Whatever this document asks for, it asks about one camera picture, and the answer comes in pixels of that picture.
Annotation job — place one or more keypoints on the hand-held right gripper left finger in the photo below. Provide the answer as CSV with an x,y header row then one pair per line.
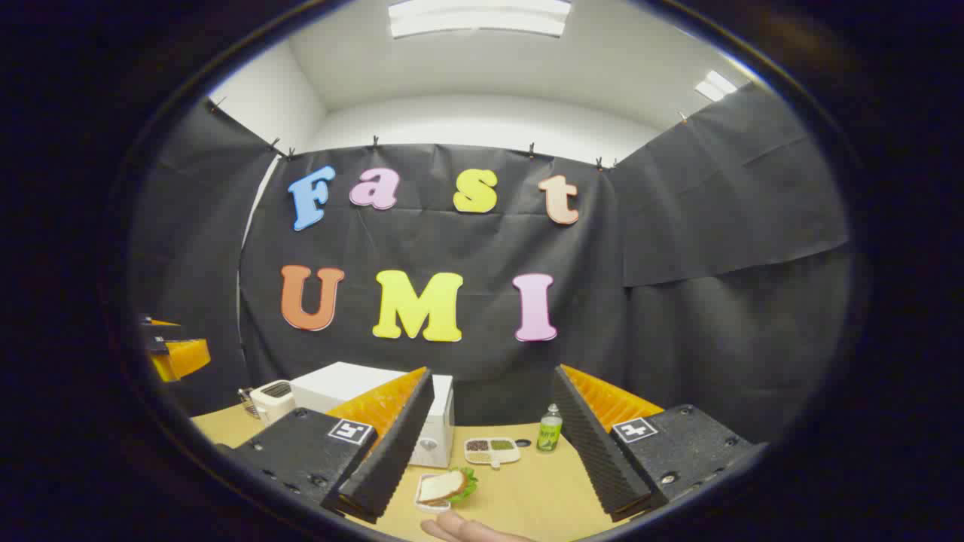
x,y
392,452

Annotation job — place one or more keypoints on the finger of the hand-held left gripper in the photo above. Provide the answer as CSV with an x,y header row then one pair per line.
x,y
184,360
160,330

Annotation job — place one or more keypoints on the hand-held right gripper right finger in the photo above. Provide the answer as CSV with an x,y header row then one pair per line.
x,y
591,452

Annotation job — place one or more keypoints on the sandwich with lettuce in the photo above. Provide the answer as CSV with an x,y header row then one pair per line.
x,y
443,485

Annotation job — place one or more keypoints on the white microwave oven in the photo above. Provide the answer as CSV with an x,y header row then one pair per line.
x,y
331,380

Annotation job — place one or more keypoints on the green drink bottle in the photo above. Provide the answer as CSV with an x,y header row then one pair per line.
x,y
550,433

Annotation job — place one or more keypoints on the small white rectangular dish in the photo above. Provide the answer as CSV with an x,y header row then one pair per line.
x,y
431,506

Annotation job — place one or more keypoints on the white toaster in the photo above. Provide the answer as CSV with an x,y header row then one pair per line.
x,y
271,399

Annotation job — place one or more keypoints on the white divided snack tray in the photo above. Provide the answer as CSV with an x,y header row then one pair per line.
x,y
493,452

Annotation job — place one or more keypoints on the black backdrop cloth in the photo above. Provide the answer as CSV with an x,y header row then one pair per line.
x,y
452,248

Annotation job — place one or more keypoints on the row of small cloth clips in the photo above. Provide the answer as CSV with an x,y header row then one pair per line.
x,y
375,141

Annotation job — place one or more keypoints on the small ceiling light panel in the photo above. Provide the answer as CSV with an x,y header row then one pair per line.
x,y
715,85

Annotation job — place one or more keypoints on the long ceiling light panel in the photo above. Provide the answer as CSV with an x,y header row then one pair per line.
x,y
478,19

